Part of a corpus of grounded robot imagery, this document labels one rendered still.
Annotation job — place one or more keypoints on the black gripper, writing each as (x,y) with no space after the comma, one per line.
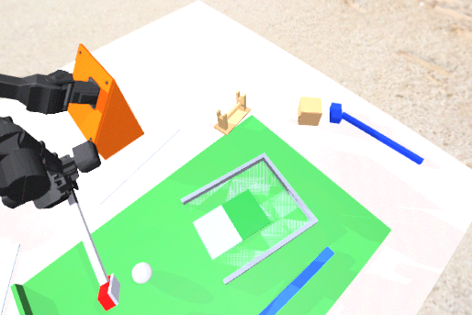
(85,158)

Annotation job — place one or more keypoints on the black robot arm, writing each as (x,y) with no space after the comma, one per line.
(23,176)

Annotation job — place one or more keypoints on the white golf ball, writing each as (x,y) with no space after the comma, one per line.
(142,272)

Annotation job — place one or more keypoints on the green flat mat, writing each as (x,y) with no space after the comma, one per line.
(157,230)

